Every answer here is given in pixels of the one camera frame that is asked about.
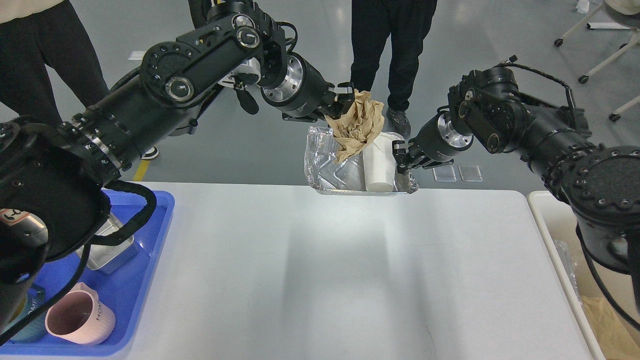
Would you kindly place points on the clear floor plate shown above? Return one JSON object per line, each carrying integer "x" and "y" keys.
{"x": 470, "y": 173}
{"x": 446, "y": 174}

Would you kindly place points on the clear floor plate left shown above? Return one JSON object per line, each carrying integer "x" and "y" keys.
{"x": 446, "y": 174}

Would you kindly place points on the pink ribbed mug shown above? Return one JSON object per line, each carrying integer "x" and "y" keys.
{"x": 80, "y": 317}

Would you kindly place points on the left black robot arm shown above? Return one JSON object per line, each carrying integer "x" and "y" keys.
{"x": 69, "y": 176}

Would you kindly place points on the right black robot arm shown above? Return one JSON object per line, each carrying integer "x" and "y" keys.
{"x": 599, "y": 183}

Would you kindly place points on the white paper on floor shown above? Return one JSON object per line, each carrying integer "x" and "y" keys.
{"x": 136, "y": 55}

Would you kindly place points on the person in dark jeans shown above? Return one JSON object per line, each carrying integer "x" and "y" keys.
{"x": 199, "y": 10}

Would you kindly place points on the brown paper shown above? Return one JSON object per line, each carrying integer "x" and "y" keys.
{"x": 358, "y": 127}

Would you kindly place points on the white paper cup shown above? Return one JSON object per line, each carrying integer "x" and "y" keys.
{"x": 379, "y": 164}

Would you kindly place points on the person in cream top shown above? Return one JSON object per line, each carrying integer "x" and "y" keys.
{"x": 39, "y": 34}

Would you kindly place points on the white bin right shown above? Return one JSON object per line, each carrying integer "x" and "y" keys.
{"x": 607, "y": 335}

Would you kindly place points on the person in grey hoodie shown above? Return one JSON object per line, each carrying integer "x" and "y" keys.
{"x": 406, "y": 23}

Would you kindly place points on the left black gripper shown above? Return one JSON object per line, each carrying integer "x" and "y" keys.
{"x": 304, "y": 95}

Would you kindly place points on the white rolling chair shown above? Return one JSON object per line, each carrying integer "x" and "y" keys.
{"x": 601, "y": 65}

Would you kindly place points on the aluminium foil tray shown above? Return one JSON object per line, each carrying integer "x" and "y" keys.
{"x": 346, "y": 178}

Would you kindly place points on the clear floor plate right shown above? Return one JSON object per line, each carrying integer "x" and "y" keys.
{"x": 470, "y": 173}

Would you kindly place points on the blue plastic tray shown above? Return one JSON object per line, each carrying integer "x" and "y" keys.
{"x": 123, "y": 291}

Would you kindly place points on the stainless steel square tray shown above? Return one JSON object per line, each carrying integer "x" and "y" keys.
{"x": 107, "y": 259}

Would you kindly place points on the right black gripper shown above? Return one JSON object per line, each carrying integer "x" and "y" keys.
{"x": 436, "y": 144}

